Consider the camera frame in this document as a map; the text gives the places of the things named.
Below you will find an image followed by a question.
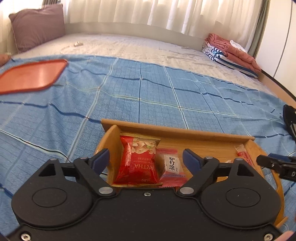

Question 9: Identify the pink candy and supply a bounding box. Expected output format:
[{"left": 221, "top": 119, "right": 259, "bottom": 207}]
[{"left": 154, "top": 148, "right": 187, "bottom": 188}]

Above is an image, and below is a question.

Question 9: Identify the red snack bar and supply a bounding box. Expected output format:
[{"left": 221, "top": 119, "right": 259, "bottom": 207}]
[{"left": 235, "top": 144, "right": 254, "bottom": 167}]

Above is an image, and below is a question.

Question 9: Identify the red nut snack bag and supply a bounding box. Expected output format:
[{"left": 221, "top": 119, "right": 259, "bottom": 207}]
[{"left": 113, "top": 132, "right": 161, "bottom": 187}]

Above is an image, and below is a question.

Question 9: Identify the wooden serving tray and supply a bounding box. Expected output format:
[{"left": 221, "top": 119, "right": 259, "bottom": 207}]
[{"left": 93, "top": 118, "right": 289, "bottom": 230}]

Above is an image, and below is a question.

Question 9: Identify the black cap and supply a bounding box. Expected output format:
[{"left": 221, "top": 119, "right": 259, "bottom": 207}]
[{"left": 283, "top": 104, "right": 296, "bottom": 142}]

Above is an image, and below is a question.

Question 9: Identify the blue checkered blanket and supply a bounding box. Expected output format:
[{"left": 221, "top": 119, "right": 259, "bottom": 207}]
[{"left": 1, "top": 55, "right": 295, "bottom": 235}]

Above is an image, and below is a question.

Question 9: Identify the orange plastic tray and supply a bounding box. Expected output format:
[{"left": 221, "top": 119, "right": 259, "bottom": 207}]
[{"left": 1, "top": 59, "right": 68, "bottom": 94}]

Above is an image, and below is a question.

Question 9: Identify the folded clothes stack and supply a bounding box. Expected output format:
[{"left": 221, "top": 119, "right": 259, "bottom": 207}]
[{"left": 202, "top": 33, "right": 261, "bottom": 78}]

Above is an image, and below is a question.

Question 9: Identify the white curtain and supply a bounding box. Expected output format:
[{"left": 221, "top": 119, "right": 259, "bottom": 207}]
[{"left": 61, "top": 1, "right": 263, "bottom": 48}]

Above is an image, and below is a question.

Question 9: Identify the mauve pillow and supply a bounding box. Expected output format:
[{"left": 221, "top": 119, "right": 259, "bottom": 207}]
[{"left": 9, "top": 4, "right": 66, "bottom": 53}]

